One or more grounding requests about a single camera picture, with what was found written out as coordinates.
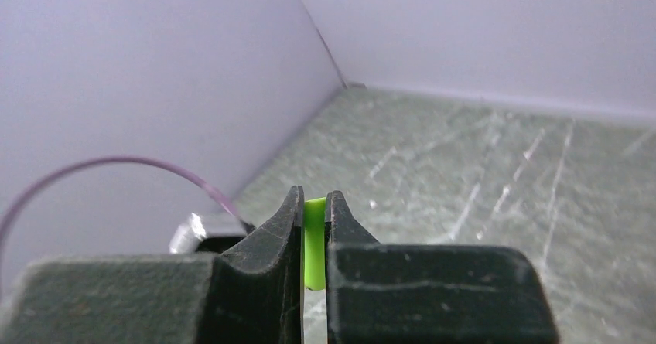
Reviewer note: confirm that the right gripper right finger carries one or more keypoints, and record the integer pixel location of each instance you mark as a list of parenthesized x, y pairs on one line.
[(428, 293)]

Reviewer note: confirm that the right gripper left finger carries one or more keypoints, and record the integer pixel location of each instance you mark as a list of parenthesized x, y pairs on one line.
[(251, 293)]

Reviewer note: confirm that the light green pen cap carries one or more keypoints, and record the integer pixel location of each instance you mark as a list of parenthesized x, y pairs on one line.
[(314, 244)]

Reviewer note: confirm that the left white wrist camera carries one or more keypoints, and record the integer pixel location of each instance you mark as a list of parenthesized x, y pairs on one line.
[(188, 236)]

